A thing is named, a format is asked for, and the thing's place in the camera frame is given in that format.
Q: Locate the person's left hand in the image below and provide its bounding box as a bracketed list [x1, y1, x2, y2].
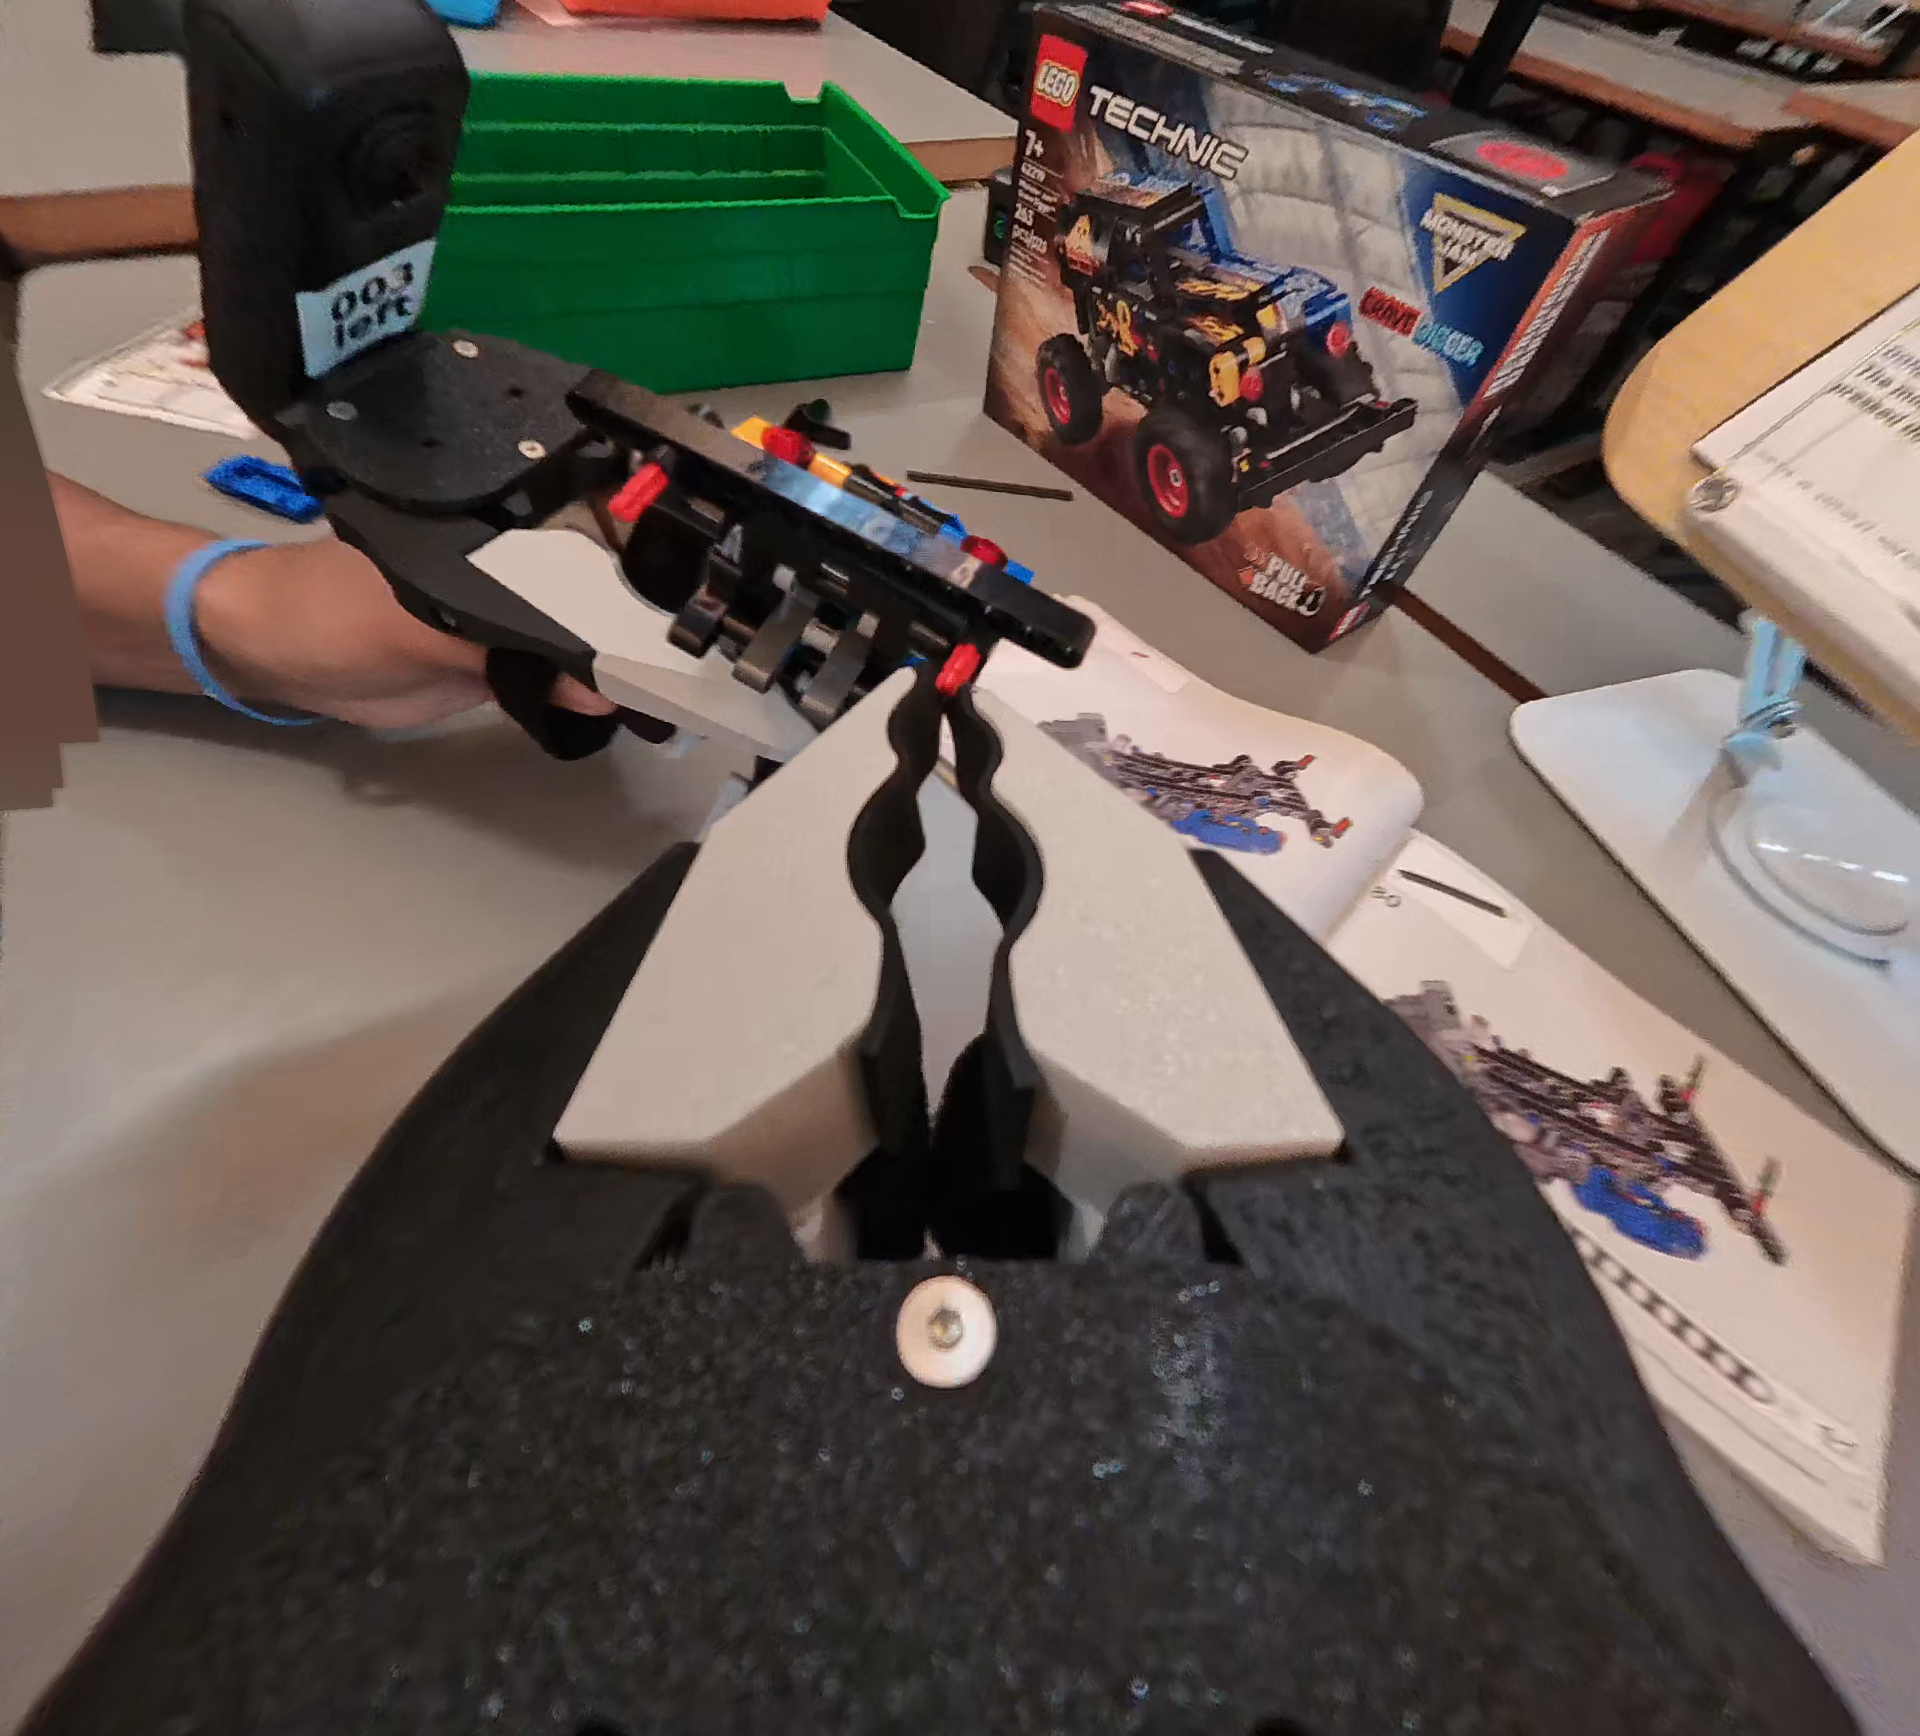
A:
[321, 626, 621, 740]

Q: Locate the printed instruction sheet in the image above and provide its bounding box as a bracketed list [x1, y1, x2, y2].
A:
[1695, 293, 1920, 494]

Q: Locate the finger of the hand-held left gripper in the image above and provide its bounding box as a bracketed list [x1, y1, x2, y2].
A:
[465, 528, 843, 765]

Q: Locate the lego truck chassis model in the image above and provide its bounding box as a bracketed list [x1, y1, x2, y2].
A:
[608, 371, 1101, 737]

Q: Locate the sticker sheet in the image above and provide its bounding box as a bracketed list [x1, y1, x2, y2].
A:
[42, 317, 267, 441]

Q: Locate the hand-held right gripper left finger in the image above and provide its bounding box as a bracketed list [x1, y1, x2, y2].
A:
[552, 671, 939, 1217]

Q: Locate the lego instruction booklet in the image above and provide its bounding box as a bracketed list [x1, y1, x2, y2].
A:
[961, 632, 1917, 1569]

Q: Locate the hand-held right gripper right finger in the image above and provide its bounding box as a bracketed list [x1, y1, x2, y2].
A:
[937, 685, 1346, 1207]

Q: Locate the blue lego plate piece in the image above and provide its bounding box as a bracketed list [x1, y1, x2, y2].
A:
[205, 455, 327, 525]

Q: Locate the blue wristband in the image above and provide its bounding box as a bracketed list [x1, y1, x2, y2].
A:
[161, 537, 327, 729]

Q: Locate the lego set box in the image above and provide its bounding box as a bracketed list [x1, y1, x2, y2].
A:
[982, 0, 1677, 657]

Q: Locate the green plastic bin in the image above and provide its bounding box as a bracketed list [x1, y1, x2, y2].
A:
[420, 70, 951, 396]

